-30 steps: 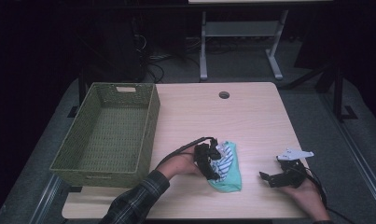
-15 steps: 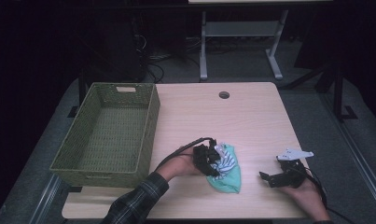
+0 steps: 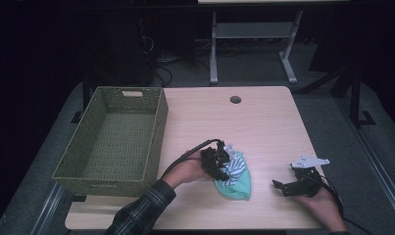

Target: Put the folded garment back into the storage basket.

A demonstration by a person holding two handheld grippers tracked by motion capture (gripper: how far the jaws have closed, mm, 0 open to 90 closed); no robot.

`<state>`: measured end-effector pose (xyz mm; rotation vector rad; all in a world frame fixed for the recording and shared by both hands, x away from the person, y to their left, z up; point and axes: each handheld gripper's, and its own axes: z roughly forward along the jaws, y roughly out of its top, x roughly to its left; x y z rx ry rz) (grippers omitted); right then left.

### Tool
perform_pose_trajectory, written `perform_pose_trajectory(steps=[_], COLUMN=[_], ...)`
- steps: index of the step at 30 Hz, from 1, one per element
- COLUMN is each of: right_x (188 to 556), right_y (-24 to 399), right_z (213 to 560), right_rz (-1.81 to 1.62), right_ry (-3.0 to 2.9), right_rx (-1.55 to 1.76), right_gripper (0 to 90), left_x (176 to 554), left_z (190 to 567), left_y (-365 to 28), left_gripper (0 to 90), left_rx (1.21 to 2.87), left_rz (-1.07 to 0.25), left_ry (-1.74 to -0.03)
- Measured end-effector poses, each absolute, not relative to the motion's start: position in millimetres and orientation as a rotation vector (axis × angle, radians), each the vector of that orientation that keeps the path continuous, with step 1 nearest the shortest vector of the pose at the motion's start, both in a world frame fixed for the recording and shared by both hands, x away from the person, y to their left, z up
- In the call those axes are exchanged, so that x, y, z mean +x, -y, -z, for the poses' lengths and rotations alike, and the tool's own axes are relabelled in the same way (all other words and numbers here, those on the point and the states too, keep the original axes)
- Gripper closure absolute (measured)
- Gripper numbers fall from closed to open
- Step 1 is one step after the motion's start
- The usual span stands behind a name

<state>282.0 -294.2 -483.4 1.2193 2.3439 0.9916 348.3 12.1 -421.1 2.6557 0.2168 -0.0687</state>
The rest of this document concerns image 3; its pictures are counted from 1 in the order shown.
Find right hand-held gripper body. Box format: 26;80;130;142
289;155;330;198

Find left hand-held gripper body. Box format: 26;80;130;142
200;140;236;174

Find mint green striped garment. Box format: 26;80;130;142
214;150;253;201

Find green woven basket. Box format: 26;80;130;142
51;85;170;198

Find person's left hand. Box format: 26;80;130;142
161;149;217;191

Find person's right hand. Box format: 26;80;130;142
295;187;348;233

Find black metal stand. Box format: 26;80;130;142
70;72;92;124
328;63;377;129

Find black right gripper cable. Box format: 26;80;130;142
316;175;376;235

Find metal floor rail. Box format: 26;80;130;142
335;97;395;227
30;181;66;235

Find black floor cables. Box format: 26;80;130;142
137;32;216;88

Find white metal table frame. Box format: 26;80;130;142
198;0;350;85

